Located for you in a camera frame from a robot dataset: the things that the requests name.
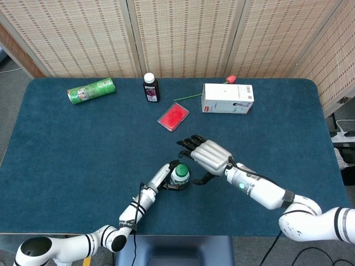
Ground green bottle cap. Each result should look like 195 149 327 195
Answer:
175 163 188 178

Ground white AD milk bottle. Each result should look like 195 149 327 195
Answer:
169 166 191 186

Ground white cardboard lamp box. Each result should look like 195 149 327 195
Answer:
201 83 255 115

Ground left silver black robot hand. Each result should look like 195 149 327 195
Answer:
146 160 192 193

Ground dark grape juice bottle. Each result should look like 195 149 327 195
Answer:
142 72 161 103

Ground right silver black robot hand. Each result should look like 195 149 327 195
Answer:
176 135 234 186

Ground green chip can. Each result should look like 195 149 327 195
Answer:
67 78 117 105

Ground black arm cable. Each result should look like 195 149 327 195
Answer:
227 156 280 187
130 181 146 266

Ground blue grey robot torso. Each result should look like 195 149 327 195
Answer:
115 235 235 266

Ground black floor cable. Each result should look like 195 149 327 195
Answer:
291 247 355 266

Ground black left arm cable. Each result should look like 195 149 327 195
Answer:
130 181 146 266

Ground woven bamboo screen panel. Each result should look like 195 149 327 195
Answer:
0 0 141 79
224 0 343 79
126 0 246 79
290 0 355 117

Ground red plastic case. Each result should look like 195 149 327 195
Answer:
157 101 190 132

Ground artificial red rose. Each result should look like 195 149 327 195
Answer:
173 75 237 101

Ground blue felt table cloth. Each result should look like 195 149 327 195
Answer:
0 77 352 236

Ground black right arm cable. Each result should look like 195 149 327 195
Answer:
227 156 280 187

